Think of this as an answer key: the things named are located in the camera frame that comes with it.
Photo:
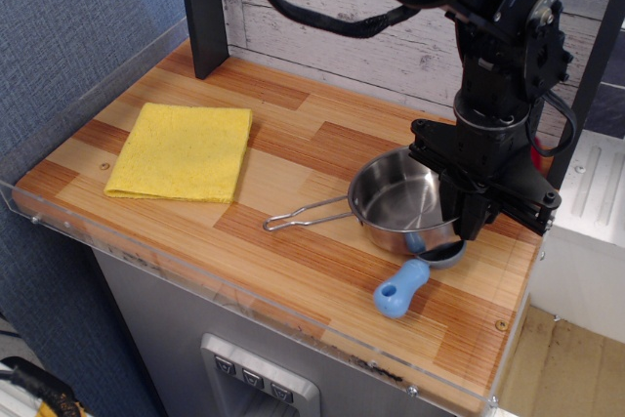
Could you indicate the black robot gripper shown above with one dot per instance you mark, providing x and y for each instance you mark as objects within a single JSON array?
[{"x": 483, "y": 173}]

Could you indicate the stainless steel pan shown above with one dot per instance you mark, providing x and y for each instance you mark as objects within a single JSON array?
[{"x": 395, "y": 199}]

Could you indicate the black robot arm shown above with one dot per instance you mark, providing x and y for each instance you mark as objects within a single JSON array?
[{"x": 513, "y": 56}]

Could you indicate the blue and grey spoon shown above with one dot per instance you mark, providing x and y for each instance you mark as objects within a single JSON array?
[{"x": 393, "y": 297}]

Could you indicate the red plastic pepper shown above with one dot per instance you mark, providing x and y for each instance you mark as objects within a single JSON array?
[{"x": 540, "y": 162}]

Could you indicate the white plastic sink unit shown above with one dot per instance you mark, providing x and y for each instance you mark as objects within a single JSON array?
[{"x": 579, "y": 276}]

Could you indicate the yellow folded cloth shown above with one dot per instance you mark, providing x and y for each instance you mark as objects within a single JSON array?
[{"x": 180, "y": 152}]

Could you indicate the grey toy fridge cabinet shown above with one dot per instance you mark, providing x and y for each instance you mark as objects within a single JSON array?
[{"x": 207, "y": 357}]

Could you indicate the clear acrylic guard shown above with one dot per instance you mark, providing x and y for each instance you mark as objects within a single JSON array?
[{"x": 307, "y": 141}]

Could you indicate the yellow and black object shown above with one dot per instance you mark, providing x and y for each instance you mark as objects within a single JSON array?
[{"x": 23, "y": 394}]

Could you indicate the right black post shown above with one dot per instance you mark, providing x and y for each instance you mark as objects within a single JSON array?
[{"x": 596, "y": 85}]

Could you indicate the black post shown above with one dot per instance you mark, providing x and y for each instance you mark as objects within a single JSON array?
[
  {"x": 596, "y": 85},
  {"x": 207, "y": 35}
]

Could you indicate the left black post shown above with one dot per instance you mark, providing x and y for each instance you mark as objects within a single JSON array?
[{"x": 207, "y": 35}]

